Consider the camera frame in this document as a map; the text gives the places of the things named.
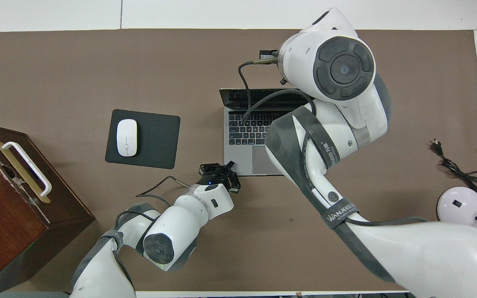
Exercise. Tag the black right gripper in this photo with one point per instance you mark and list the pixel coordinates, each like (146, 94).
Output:
(268, 54)

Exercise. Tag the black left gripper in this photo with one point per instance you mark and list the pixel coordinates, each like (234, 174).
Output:
(213, 176)

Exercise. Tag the grey aluminium laptop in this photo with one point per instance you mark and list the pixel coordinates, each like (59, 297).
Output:
(238, 161)

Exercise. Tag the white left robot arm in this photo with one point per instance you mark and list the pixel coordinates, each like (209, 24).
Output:
(180, 223)

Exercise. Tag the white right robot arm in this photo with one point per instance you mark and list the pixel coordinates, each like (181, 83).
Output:
(429, 256)

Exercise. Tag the black mouse pad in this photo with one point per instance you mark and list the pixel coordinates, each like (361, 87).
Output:
(155, 140)

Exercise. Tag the white computer mouse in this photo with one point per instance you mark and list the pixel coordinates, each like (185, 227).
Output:
(126, 136)

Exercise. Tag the brown table mat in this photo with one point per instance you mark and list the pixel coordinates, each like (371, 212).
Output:
(97, 62)

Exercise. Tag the white desk lamp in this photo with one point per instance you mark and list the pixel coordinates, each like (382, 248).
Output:
(458, 205)

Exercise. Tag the dark wooden box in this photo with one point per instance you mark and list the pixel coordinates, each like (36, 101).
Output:
(6, 231)

